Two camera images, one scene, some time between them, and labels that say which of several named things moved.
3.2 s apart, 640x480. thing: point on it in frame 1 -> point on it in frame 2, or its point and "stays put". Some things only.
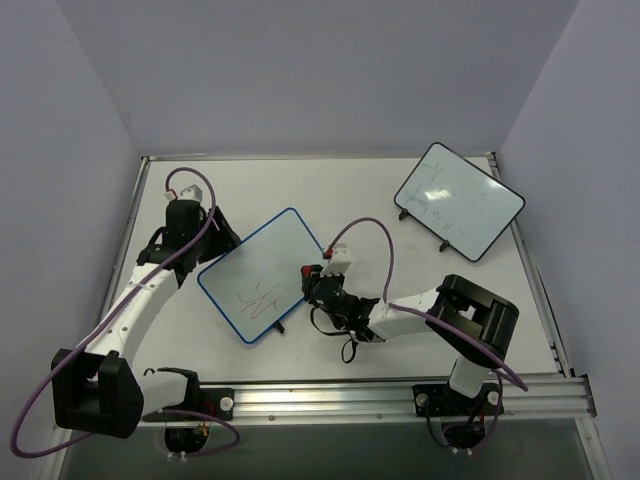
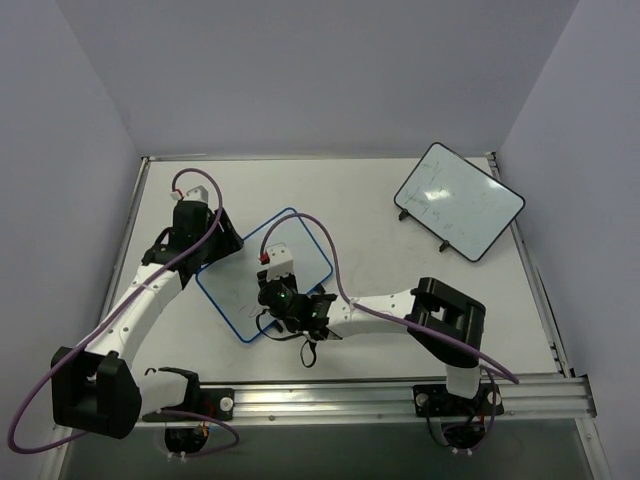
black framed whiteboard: x=456 y=201 stays put
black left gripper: x=211 y=234 stays put
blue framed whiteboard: x=258 y=280 stays put
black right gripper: x=310 y=282 -> x=267 y=288
